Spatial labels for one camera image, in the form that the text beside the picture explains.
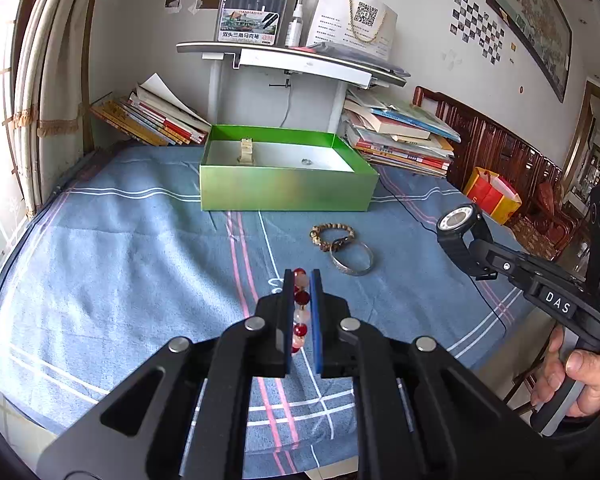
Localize wooden bead bracelet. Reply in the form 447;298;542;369
308;223;356;254

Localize frosted window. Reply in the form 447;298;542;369
0;10;41;321

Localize carved wooden bench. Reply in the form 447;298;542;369
412;85;597;262

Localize white paper bag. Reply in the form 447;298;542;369
305;0;399;61

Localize checkered wall stickers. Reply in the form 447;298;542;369
449;0;506;65

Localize framed wall picture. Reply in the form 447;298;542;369
485;0;574;104

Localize white spray bottle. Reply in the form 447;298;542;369
284;3;304;49

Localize clear marker pen box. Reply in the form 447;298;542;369
214;0;284;49

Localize leaning row of books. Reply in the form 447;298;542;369
89;72;212;147

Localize yellow red gift bag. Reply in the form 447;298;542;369
462;166;523;226

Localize black wrist watch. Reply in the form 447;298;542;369
435;203;497;280

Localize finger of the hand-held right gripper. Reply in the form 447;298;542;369
467;239;541;286

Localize white wrist watch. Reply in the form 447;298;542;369
237;137;257;166

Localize red bead bracelet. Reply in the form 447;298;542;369
291;268;312;356

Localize wooden door frame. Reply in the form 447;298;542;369
560;77;600;211

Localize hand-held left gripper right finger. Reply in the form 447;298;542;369
310;268;567;480

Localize silver bangle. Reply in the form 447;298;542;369
328;239;375;277

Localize dark plastic folder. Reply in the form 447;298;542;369
287;42;411;79

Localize green cardboard box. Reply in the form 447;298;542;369
199;125;380;213

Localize beige curtain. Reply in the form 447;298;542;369
9;0;102;219

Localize white desk shelf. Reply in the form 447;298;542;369
175;40;411;134

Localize person's right hand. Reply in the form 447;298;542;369
530;327;600;418

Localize blue plaid cloth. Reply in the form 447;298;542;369
0;142;537;480

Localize pile of books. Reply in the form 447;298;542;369
340;86;462;179

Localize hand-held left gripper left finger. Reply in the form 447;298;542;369
39;268;297;480

